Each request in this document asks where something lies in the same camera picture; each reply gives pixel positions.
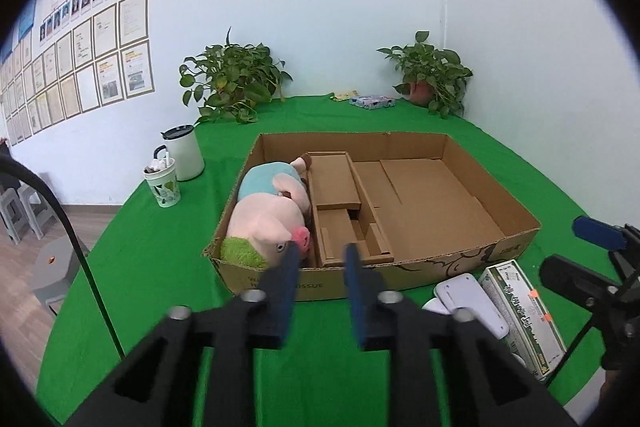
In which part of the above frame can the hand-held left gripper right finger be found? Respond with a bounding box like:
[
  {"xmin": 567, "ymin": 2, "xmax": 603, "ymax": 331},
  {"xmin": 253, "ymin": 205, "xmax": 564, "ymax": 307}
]
[{"xmin": 344, "ymin": 243, "xmax": 576, "ymax": 427}]

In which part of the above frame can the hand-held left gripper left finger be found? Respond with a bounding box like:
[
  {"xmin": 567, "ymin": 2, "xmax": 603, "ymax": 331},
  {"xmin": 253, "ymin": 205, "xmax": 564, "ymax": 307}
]
[{"xmin": 65, "ymin": 243, "xmax": 303, "ymax": 427}]

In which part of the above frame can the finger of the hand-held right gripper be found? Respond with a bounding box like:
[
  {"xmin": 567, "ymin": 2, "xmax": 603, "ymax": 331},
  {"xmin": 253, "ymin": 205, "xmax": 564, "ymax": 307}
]
[
  {"xmin": 539, "ymin": 254, "xmax": 621, "ymax": 310},
  {"xmin": 572, "ymin": 216, "xmax": 626, "ymax": 252}
]

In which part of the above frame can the green and white medicine box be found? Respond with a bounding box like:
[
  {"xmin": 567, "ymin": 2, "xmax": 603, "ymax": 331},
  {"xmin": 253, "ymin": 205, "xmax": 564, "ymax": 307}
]
[{"xmin": 477, "ymin": 259, "xmax": 568, "ymax": 382}]

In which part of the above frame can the pink plush pig toy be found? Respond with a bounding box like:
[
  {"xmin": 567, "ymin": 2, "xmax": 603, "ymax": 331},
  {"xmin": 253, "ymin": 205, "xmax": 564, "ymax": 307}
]
[{"xmin": 220, "ymin": 154, "xmax": 313, "ymax": 269}]

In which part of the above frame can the white rectangular device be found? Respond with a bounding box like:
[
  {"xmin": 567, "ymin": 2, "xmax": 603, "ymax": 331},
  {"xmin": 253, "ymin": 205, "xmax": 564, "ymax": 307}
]
[{"xmin": 433, "ymin": 273, "xmax": 511, "ymax": 339}]

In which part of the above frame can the cardboard insert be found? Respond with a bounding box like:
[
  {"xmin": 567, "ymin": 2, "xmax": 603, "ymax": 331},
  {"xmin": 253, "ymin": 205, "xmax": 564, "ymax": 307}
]
[{"xmin": 302, "ymin": 151, "xmax": 396, "ymax": 269}]

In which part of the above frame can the large cardboard box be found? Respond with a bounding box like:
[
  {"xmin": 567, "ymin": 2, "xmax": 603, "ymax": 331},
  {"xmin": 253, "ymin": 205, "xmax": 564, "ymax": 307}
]
[{"xmin": 202, "ymin": 132, "xmax": 543, "ymax": 303}]

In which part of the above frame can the green patterned white cup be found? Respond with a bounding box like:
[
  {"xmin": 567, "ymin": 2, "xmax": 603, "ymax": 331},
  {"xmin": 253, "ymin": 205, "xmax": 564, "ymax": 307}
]
[{"xmin": 144, "ymin": 157, "xmax": 182, "ymax": 208}]

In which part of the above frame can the white kettle with black lid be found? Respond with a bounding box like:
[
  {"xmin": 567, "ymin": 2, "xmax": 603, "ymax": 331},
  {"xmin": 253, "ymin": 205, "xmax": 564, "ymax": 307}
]
[{"xmin": 153, "ymin": 124, "xmax": 206, "ymax": 182}]

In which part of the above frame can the blue patterned tissue packet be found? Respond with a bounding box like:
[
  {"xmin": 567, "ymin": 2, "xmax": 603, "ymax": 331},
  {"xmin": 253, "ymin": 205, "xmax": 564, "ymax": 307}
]
[{"xmin": 348, "ymin": 94, "xmax": 396, "ymax": 111}]

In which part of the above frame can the bushy potted green plant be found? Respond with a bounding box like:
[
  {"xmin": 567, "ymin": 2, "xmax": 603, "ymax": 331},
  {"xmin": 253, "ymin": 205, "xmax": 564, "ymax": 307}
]
[{"xmin": 179, "ymin": 27, "xmax": 293, "ymax": 125}]

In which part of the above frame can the green plant in red pot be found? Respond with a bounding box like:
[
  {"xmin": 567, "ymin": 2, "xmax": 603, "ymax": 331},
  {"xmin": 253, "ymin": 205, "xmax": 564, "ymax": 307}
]
[{"xmin": 377, "ymin": 31, "xmax": 473, "ymax": 120}]

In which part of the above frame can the grey plastic stool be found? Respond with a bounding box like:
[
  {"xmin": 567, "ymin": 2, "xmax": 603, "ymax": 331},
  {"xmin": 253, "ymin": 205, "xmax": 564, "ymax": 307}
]
[
  {"xmin": 0, "ymin": 188, "xmax": 23, "ymax": 245},
  {"xmin": 17, "ymin": 174, "xmax": 52, "ymax": 240}
]

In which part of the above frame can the black cable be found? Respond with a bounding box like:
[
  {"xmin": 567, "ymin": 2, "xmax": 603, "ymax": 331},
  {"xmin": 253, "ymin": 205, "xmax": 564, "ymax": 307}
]
[
  {"xmin": 542, "ymin": 314, "xmax": 598, "ymax": 390},
  {"xmin": 0, "ymin": 155, "xmax": 127, "ymax": 358}
]

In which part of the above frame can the wall of framed certificates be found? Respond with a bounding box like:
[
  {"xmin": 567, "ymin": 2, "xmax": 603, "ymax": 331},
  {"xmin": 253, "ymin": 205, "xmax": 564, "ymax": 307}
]
[{"xmin": 0, "ymin": 0, "xmax": 155, "ymax": 148}]

